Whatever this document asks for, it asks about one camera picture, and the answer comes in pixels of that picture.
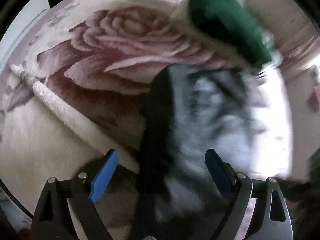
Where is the black leather jacket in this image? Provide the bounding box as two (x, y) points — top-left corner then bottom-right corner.
(131, 63), (271, 240)

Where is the rose pattern bed blanket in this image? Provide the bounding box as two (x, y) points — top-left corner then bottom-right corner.
(0, 0), (293, 240)

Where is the white wardrobe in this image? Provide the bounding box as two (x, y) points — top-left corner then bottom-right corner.
(1, 0), (50, 71)

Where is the green sweatshirt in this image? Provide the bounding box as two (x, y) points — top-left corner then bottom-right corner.
(188, 0), (274, 66)

